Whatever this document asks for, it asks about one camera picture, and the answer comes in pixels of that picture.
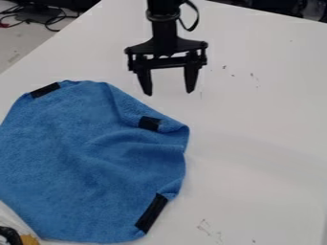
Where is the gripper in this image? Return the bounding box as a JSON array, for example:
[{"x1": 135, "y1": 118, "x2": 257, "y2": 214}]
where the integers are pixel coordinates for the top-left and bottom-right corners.
[{"x1": 122, "y1": 18, "x2": 210, "y2": 97}]

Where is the blue cloth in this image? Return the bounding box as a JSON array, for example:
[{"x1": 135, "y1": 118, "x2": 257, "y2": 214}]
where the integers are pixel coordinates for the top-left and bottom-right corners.
[{"x1": 0, "y1": 79, "x2": 192, "y2": 245}]

